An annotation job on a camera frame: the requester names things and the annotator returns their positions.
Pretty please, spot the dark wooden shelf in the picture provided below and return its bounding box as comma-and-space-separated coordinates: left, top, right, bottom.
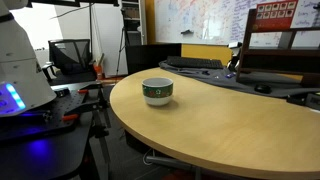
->
236, 8, 320, 89

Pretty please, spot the black computer mouse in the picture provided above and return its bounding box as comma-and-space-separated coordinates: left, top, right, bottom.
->
254, 83, 273, 95

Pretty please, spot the red box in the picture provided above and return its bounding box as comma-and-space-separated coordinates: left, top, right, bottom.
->
252, 0, 299, 33

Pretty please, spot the black robot table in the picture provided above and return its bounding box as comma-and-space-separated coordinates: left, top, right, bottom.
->
0, 81, 112, 180

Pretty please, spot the white camera on stand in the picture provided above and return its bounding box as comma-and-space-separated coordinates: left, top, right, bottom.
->
227, 41, 243, 72

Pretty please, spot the black camera tripod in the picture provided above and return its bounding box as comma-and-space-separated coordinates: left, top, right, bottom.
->
114, 6, 135, 77

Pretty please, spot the whiteboard with writing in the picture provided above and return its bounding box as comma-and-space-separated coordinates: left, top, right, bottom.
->
153, 0, 320, 48

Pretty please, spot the white shelving unit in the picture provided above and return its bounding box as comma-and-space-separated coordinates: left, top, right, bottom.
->
120, 0, 148, 46

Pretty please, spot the black device with label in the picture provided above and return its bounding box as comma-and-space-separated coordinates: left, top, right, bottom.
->
285, 92, 320, 111

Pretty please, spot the black keyboard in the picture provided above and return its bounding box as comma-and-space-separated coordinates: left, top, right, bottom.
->
165, 55, 225, 70

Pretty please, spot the grey cloth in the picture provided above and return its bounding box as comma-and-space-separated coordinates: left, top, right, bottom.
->
158, 59, 320, 100

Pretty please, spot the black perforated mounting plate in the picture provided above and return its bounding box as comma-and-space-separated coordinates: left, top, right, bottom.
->
0, 89, 92, 142

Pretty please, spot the black monitor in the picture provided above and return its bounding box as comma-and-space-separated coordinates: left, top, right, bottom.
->
125, 42, 183, 76

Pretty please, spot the black mesh office chair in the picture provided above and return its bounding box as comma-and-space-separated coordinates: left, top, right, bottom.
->
41, 38, 98, 85

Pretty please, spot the grey metal table leg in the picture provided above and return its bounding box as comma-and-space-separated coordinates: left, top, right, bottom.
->
144, 154, 203, 180

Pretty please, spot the white mug with green band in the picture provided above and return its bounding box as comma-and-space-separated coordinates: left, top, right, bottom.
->
141, 77, 174, 107

